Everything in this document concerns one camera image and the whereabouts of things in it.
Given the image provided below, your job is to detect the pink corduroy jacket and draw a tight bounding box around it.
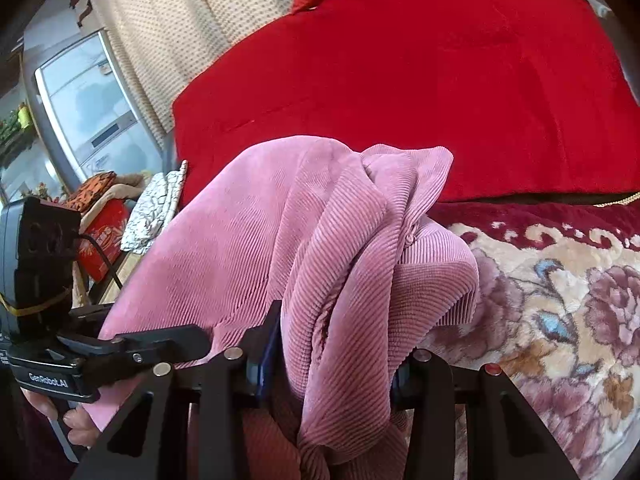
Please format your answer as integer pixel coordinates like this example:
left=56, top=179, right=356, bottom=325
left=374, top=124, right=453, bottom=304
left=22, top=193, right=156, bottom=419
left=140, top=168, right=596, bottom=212
left=100, top=136, right=480, bottom=479

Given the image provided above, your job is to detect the person's left hand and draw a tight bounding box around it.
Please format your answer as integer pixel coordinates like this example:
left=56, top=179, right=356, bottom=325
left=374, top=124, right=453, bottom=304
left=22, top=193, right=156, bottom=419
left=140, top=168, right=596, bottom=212
left=19, top=374, right=147, bottom=449

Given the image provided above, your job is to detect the red gift box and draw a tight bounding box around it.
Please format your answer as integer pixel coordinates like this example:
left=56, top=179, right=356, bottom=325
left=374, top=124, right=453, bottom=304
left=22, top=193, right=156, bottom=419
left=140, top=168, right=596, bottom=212
left=78, top=200, right=129, bottom=282

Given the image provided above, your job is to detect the floral plush blanket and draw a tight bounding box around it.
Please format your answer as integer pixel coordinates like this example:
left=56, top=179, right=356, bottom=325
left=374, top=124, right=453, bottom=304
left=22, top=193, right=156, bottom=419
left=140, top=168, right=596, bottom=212
left=422, top=200, right=639, bottom=479

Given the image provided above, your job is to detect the orange black patterned cloth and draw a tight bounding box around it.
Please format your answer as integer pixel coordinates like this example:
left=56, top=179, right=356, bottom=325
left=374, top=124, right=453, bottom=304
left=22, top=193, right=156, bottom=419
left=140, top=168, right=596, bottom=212
left=62, top=171, right=117, bottom=214

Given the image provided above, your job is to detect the flower bouquet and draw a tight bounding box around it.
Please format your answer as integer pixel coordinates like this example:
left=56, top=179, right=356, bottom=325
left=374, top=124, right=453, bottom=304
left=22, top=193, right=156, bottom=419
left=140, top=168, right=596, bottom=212
left=20, top=182, right=66, bottom=204

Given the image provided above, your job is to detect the beige blanket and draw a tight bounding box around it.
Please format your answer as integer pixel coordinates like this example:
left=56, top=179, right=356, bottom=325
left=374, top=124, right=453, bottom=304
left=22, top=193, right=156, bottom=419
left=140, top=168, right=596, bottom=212
left=73, top=171, right=151, bottom=307

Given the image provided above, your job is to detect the white crackle-pattern pillow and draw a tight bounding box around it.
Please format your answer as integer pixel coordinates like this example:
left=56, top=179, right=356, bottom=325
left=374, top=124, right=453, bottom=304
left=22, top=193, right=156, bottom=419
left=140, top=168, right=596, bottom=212
left=120, top=160, right=188, bottom=255

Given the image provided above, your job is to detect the silver floral refrigerator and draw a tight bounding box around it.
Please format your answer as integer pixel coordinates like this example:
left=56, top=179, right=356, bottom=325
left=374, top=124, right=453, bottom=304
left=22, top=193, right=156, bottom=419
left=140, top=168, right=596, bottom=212
left=23, top=30, right=163, bottom=191

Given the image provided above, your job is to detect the beige dotted curtain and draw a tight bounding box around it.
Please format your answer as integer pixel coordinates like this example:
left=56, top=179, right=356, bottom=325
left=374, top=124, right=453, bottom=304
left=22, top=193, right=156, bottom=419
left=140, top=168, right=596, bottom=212
left=70, top=0, right=293, bottom=142

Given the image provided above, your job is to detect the red quilt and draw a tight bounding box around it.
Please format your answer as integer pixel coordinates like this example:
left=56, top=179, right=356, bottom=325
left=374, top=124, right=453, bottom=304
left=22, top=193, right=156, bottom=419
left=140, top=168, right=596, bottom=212
left=174, top=0, right=639, bottom=202

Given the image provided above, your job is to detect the black cable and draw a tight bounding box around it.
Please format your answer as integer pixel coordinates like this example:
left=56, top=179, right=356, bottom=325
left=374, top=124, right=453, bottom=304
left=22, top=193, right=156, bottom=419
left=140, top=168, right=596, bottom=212
left=77, top=231, right=126, bottom=291

